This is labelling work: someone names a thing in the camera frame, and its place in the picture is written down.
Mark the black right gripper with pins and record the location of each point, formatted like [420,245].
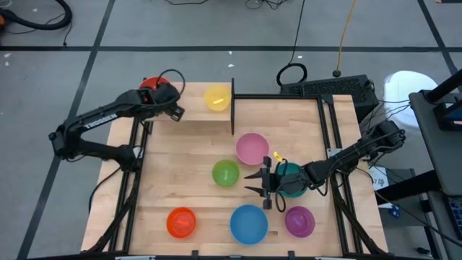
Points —
[288,182]

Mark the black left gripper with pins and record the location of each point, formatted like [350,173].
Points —
[166,95]

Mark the red plastic bowl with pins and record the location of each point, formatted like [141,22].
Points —
[153,81]

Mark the blue plastic bowl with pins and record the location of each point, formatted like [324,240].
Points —
[249,224]

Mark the yellow plastic bowl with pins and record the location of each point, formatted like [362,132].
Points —
[217,98]

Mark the orange plastic bowl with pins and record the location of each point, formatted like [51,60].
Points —
[181,222]

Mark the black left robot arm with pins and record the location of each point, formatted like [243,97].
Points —
[97,121]

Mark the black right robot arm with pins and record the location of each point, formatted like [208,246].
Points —
[353,150]

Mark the wooden shelf with black sides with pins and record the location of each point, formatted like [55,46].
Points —
[191,104]

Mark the green plastic bowl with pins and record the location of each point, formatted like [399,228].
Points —
[225,173]

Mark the pink plastic bowl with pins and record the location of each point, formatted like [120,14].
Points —
[252,148]

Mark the small yellow tag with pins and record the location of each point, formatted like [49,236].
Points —
[277,156]

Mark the teal plastic bowl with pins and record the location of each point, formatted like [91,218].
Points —
[293,167]

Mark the purple plastic bowl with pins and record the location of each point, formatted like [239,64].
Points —
[300,221]

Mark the black computer tower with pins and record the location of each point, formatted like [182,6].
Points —
[328,90]

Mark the white paper sheet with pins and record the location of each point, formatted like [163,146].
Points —
[379,181]

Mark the small blue item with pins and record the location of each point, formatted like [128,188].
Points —
[395,211]

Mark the white round stool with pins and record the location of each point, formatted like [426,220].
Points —
[400,90]

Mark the grey cart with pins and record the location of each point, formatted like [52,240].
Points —
[440,155]

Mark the laptop keyboard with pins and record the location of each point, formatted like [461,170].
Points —
[455,215]

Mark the black device on cart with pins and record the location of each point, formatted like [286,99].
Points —
[447,112]

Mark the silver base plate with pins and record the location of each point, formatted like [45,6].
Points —
[334,152]

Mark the black metal table frame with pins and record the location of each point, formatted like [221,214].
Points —
[321,119]

